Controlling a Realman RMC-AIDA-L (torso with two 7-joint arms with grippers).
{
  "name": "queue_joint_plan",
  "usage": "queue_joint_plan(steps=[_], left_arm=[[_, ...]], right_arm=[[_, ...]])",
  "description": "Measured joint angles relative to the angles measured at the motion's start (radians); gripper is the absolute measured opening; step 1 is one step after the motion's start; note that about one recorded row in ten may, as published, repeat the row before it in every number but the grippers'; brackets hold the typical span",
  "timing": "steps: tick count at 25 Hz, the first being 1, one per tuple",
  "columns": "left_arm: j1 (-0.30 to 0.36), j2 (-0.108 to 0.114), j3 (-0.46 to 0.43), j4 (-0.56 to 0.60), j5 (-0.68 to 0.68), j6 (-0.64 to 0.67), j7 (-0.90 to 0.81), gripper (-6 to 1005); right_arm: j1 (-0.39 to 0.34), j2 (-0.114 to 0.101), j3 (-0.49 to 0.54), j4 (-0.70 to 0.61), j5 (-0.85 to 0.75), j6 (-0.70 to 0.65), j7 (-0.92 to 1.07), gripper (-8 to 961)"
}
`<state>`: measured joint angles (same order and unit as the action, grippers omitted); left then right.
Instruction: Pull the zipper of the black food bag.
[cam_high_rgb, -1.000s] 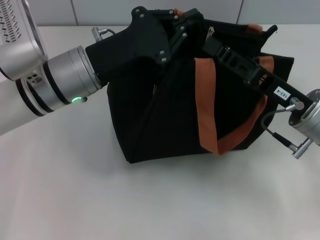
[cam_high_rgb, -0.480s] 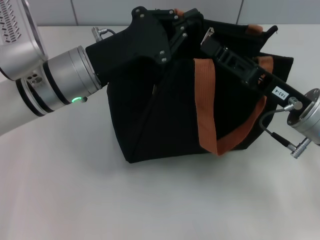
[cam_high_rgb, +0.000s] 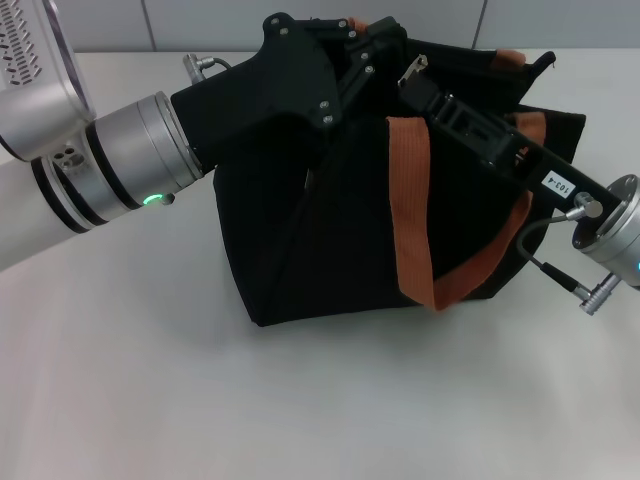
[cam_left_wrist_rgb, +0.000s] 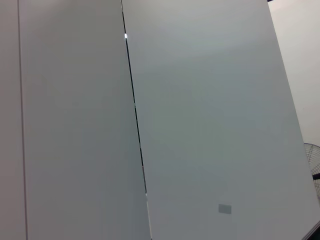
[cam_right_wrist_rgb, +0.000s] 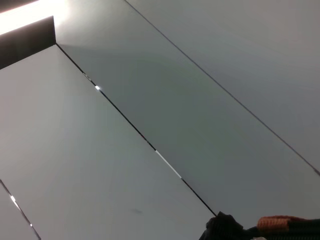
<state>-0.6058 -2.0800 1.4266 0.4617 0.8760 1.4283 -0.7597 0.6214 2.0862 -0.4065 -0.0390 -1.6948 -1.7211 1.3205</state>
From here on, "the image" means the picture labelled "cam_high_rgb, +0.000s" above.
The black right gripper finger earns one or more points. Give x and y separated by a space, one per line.
422 92

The silver metal zipper pull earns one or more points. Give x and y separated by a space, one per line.
415 67

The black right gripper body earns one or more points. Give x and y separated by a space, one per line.
530 160

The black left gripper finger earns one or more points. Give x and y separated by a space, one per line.
360 31
359 75

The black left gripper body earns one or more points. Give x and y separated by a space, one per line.
265 85

